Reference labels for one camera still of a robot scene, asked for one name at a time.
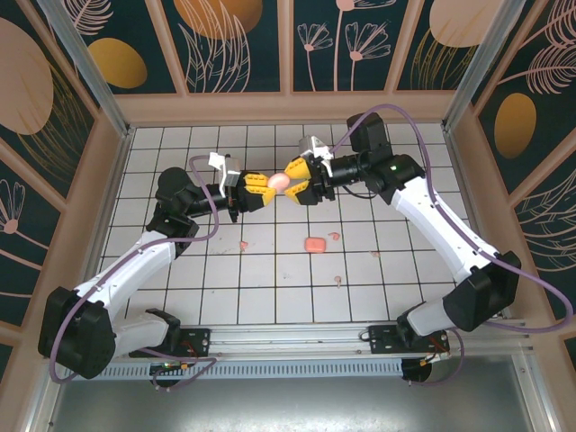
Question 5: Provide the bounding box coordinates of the aluminium corner post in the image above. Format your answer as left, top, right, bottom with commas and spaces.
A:
442, 0, 541, 136
35, 0, 136, 139

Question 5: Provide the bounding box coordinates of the pale pink earbud charging case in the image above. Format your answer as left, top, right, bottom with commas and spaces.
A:
268, 172, 292, 194

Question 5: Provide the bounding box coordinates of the grey metal sheet panel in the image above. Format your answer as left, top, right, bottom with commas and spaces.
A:
47, 380, 539, 432

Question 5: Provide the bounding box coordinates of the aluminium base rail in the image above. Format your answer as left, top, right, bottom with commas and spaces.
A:
129, 324, 451, 359

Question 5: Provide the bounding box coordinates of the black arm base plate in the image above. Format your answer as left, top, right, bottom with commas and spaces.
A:
367, 323, 406, 356
175, 327, 212, 360

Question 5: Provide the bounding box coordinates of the small green circuit board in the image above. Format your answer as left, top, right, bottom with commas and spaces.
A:
150, 359, 190, 375

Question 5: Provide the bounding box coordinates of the slotted grey cable duct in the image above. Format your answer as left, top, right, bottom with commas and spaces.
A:
62, 358, 405, 383

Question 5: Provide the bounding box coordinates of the aluminium frame bar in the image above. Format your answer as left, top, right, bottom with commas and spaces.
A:
512, 314, 557, 432
20, 355, 64, 432

